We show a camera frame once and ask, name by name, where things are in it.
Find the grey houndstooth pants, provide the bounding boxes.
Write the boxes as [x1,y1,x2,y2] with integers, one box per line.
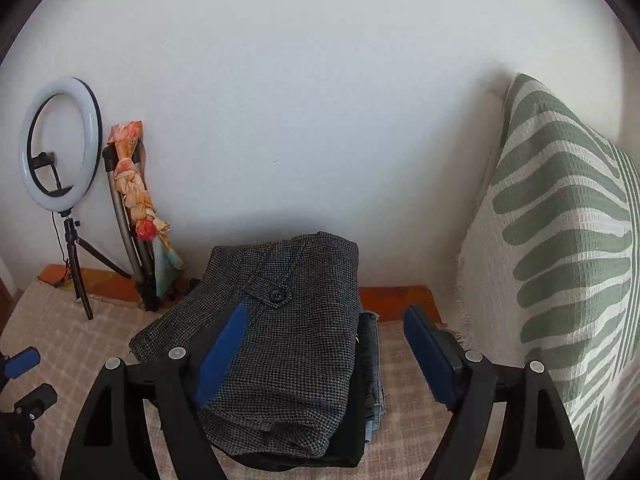
[129,232,360,458]

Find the pink plaid bed cover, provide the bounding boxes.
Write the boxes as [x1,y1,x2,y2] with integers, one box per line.
[1,281,450,479]

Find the black mini tripod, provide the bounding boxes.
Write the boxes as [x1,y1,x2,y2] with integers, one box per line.
[52,209,132,321]

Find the folded silver tripod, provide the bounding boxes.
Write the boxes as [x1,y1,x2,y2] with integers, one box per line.
[102,144,162,311]

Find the green striped white pillow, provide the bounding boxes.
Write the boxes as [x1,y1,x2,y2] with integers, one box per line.
[457,74,639,479]

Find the black and yellow garment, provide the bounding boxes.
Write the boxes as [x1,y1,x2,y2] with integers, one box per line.
[232,328,367,472]

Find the folded blue jeans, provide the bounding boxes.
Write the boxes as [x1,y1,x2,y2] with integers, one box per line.
[358,311,386,443]

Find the orange floral scarf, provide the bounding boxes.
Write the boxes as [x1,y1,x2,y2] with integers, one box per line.
[106,120,184,300]

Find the white ring light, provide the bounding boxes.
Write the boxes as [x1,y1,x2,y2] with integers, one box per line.
[18,77,102,217]

